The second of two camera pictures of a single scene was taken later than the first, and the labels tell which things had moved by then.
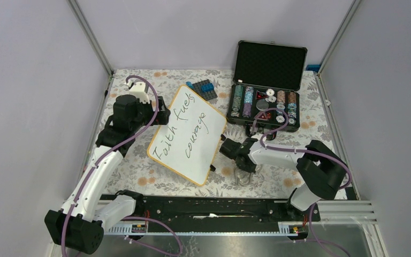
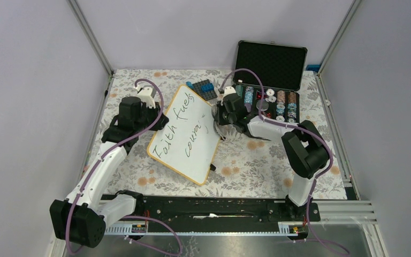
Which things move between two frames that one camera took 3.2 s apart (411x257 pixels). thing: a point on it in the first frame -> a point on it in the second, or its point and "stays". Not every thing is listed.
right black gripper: x=251 y=168 -> x=220 y=106
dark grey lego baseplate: x=206 y=95 stays
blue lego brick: x=207 y=87 stays
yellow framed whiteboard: x=188 y=141 stays
